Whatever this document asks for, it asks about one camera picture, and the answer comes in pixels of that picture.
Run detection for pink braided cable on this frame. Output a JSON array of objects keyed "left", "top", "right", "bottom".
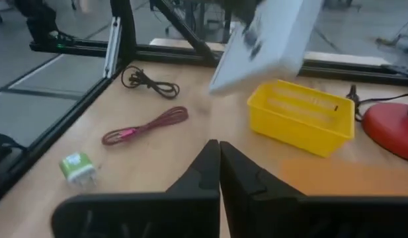
[{"left": 101, "top": 105, "right": 190, "bottom": 147}]

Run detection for black coiled cable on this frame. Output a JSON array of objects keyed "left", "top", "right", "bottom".
[{"left": 120, "top": 65, "right": 181, "bottom": 100}]

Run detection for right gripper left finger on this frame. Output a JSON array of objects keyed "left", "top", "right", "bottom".
[{"left": 50, "top": 139, "right": 222, "bottom": 238}]

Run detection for black lamp power cable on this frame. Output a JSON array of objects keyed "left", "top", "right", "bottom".
[{"left": 345, "top": 84, "right": 408, "bottom": 122}]

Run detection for red desk lamp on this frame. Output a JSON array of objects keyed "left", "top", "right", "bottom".
[{"left": 361, "top": 102, "right": 408, "bottom": 163}]

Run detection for silver aluminium profile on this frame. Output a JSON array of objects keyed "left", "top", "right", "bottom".
[{"left": 103, "top": 16, "right": 122, "bottom": 79}]

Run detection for person's leg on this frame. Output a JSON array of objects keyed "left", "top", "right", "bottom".
[{"left": 12, "top": 0, "right": 76, "bottom": 47}]

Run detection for green white USB wall charger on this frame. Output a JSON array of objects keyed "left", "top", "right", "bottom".
[{"left": 58, "top": 151, "right": 98, "bottom": 188}]

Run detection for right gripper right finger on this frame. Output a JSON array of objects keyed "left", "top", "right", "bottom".
[{"left": 219, "top": 141, "right": 408, "bottom": 238}]

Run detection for white product box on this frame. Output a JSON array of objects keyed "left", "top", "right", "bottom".
[{"left": 208, "top": 0, "right": 324, "bottom": 96}]

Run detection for yellow slotted plastic basket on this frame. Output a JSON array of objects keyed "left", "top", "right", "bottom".
[{"left": 246, "top": 79, "right": 356, "bottom": 159}]

